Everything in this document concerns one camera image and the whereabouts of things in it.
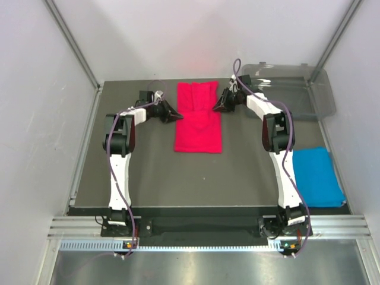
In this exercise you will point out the red t shirt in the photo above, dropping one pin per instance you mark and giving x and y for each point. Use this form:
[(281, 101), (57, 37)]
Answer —
[(200, 129)]

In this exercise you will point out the clear plastic storage bin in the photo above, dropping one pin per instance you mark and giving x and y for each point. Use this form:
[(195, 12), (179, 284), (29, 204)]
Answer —
[(305, 89)]

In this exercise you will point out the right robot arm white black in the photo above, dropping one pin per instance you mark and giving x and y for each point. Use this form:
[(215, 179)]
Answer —
[(278, 139)]

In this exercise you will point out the grey slotted cable duct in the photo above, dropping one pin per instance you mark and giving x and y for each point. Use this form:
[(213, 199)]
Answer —
[(118, 245)]

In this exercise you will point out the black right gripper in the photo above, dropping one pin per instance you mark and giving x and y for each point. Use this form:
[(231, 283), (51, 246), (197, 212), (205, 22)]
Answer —
[(223, 104)]

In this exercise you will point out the blue folded t shirt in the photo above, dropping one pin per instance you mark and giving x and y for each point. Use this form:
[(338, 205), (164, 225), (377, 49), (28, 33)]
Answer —
[(316, 179)]

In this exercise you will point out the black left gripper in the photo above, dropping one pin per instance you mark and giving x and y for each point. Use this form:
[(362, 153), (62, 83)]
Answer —
[(167, 109)]

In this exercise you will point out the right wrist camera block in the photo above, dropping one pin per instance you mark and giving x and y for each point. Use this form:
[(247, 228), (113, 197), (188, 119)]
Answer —
[(240, 83)]

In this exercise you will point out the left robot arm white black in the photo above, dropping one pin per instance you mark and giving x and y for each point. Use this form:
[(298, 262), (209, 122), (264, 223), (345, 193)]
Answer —
[(119, 143)]

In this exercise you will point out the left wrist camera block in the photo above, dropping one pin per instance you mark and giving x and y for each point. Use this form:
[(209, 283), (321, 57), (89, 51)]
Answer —
[(149, 97)]

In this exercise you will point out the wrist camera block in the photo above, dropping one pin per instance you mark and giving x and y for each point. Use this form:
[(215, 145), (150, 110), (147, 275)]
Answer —
[(240, 83), (149, 97)]

